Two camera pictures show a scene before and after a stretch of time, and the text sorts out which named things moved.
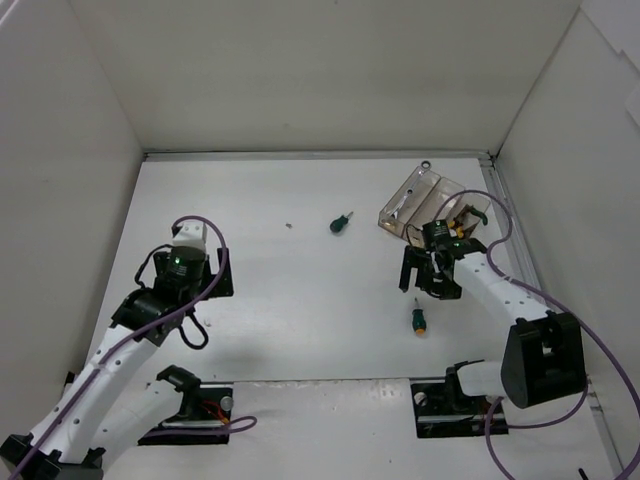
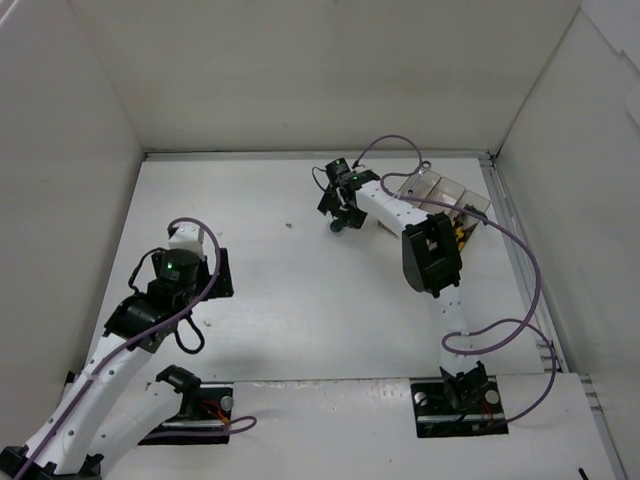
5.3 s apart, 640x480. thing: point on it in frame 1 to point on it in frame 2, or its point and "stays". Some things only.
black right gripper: (430, 270) to (340, 205)
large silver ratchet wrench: (424, 166) stays
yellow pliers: (460, 231) stays
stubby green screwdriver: (337, 225) stays
